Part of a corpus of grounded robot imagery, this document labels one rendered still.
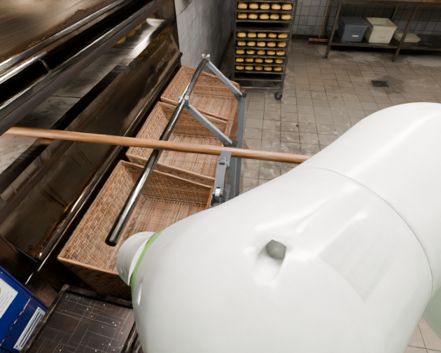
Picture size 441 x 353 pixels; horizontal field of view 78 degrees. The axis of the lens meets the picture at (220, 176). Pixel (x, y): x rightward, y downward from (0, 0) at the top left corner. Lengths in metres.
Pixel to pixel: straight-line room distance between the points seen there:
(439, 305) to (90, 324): 0.88
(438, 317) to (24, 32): 1.03
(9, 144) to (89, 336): 0.67
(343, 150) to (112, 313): 0.88
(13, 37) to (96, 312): 0.81
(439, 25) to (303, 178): 6.36
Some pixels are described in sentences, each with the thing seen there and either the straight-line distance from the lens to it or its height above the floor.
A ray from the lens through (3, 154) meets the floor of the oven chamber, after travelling 1.12.
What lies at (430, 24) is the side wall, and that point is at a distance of 6.41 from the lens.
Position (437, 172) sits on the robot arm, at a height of 1.64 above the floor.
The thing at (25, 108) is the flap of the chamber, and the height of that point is 1.41.
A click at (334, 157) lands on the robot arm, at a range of 0.18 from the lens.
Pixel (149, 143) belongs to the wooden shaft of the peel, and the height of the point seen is 1.20.
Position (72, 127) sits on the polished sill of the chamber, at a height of 1.16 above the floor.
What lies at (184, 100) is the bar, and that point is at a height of 1.17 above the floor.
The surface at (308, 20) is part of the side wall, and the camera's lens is 5.85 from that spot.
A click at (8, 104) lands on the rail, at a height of 1.44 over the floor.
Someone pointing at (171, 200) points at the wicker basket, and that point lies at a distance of 1.54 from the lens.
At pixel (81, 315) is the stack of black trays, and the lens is 1.01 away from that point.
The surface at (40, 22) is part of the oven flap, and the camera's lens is 1.08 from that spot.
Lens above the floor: 1.74
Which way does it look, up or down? 44 degrees down
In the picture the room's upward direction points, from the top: straight up
